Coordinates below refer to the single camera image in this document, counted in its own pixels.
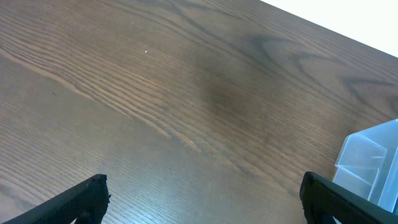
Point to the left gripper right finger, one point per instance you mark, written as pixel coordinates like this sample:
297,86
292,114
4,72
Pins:
326,202

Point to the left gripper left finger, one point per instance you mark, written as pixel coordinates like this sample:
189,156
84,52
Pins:
86,202

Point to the clear plastic storage container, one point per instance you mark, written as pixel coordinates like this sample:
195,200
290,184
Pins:
367,165

